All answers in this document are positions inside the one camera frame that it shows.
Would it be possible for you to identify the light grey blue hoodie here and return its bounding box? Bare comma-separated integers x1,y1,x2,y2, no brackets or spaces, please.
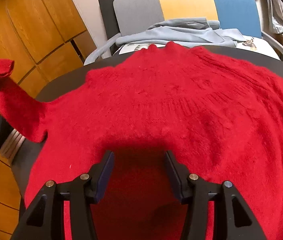
115,17,246,48

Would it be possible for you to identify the black leather cushion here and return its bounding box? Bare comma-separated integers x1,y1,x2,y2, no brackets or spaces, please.
24,43,283,202

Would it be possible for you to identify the white printed seat cushion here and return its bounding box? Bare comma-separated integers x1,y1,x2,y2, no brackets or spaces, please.
117,36,281,61

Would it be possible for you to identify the red knit sweater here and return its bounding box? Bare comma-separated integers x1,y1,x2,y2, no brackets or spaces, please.
0,42,283,239

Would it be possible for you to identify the grey yellow blue chair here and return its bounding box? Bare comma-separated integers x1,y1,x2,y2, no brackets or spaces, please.
85,0,283,64

